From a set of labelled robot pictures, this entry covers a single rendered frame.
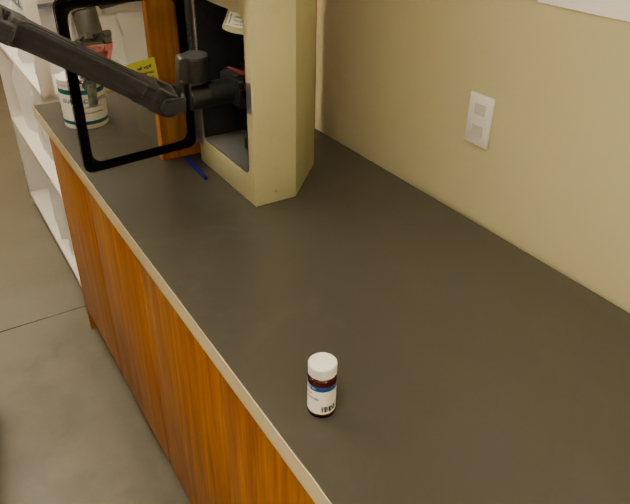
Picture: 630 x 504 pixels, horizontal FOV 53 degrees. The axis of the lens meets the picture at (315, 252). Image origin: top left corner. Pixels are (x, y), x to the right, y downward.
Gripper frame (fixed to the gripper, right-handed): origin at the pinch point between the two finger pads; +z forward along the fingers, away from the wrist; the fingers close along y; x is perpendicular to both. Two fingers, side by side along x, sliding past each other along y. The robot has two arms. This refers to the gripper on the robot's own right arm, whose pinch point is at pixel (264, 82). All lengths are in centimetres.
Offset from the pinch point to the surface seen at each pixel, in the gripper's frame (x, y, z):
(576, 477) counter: 24, -106, -10
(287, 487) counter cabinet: 40, -76, -39
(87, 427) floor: 116, 32, -58
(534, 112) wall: -2, -54, 33
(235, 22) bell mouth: -15.7, -3.4, -7.8
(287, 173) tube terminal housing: 17.6, -14.7, -2.7
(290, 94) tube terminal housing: -1.5, -14.7, -1.1
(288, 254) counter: 23.9, -36.9, -15.6
